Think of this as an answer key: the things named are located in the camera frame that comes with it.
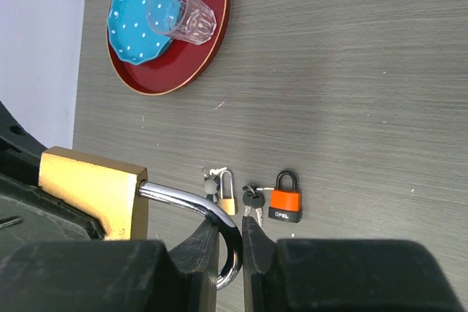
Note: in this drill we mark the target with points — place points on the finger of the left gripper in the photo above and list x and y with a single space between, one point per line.
20 158

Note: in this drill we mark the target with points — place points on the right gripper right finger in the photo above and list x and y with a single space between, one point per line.
300 274

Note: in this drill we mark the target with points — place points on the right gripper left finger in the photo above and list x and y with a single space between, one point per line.
127 275

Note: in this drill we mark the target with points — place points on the large brass padlock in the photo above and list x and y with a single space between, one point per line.
117 194

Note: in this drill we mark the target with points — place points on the orange black padlock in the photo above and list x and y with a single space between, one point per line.
286 204

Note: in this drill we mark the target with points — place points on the small brass padlock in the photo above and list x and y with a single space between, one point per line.
227 200

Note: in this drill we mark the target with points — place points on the panda keychain with keys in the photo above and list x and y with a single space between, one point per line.
211 185

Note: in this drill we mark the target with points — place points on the black keys of orange padlock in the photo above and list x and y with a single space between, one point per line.
254 200

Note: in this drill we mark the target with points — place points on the blue dotted plate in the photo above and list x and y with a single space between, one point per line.
130 34

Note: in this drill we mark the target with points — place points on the red round tray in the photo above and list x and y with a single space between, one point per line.
180 64

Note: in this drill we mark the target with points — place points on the clear plastic cup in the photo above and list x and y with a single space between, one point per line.
191 21

